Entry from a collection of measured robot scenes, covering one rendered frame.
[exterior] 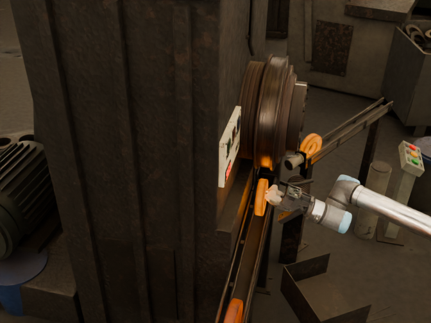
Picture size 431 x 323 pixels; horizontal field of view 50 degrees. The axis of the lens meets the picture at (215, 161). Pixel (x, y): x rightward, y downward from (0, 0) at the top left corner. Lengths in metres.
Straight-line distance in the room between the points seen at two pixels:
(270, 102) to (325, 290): 0.76
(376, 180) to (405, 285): 0.61
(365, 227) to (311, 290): 1.18
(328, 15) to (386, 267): 2.49
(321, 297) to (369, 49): 3.06
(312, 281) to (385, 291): 0.95
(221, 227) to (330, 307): 0.51
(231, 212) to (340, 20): 3.06
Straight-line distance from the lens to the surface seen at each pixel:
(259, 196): 1.85
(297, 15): 4.65
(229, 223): 1.72
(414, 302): 2.82
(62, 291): 2.41
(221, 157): 1.50
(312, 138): 2.44
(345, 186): 2.03
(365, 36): 4.53
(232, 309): 1.59
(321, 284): 1.92
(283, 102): 1.72
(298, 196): 1.88
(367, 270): 2.88
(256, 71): 1.80
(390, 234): 3.10
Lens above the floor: 2.02
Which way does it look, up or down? 34 degrees down
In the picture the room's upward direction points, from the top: 1 degrees clockwise
